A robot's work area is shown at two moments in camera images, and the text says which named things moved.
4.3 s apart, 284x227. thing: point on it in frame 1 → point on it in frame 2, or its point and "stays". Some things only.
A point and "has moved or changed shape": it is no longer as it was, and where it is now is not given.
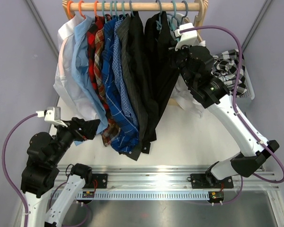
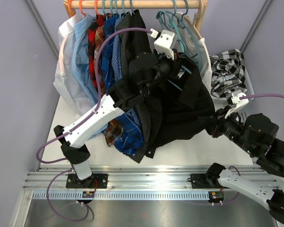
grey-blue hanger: (159, 25) → (187, 70)
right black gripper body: (180, 57) → (229, 126)
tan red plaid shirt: (111, 130) stays
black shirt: (162, 70) has moved or changed shape
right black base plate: (209, 180) stays
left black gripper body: (66, 136) → (171, 67)
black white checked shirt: (225, 66) stays
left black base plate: (99, 181) stays
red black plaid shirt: (99, 23) stays
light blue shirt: (86, 68) stays
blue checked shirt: (122, 85) stays
